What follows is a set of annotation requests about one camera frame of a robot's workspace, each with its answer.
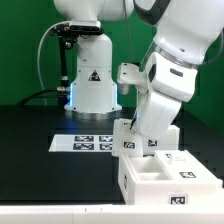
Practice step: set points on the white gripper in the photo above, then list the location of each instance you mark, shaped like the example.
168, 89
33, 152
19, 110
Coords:
154, 111

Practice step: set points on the white cabinet door panel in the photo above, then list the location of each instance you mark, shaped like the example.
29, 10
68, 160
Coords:
124, 141

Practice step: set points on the white cabinet top block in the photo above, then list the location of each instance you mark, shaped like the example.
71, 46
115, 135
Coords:
170, 141

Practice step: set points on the white cabinet body box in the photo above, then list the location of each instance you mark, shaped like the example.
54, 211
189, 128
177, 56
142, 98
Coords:
143, 182

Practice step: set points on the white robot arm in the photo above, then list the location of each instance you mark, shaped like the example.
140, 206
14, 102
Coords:
184, 31

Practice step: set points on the white marker sheet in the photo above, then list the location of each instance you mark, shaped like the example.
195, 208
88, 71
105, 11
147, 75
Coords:
81, 143

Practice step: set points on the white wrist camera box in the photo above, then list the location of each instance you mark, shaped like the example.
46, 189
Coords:
169, 78

